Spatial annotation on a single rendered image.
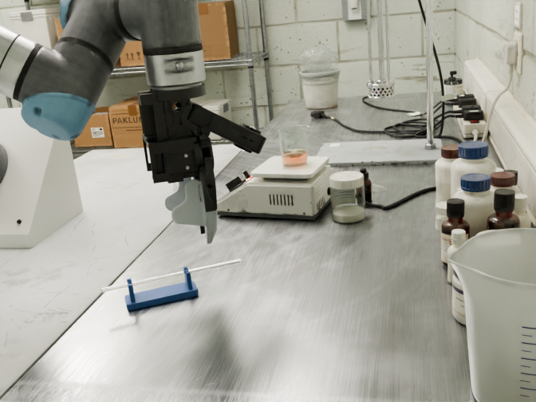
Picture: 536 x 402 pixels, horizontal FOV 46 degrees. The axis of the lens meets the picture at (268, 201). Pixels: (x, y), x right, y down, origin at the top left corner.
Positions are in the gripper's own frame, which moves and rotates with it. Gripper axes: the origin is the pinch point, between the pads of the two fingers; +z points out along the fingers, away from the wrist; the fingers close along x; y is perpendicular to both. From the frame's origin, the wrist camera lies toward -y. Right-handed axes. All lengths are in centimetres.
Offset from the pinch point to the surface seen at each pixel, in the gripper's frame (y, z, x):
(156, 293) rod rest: 8.5, 8.1, -0.2
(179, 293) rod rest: 5.6, 8.2, 1.5
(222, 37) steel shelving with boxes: -61, -13, -240
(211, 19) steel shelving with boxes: -56, -22, -241
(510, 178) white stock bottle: -45.2, -1.4, 5.4
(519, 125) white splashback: -67, -2, -20
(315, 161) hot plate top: -25.8, -0.1, -25.3
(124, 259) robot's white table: 11.6, 9.2, -17.5
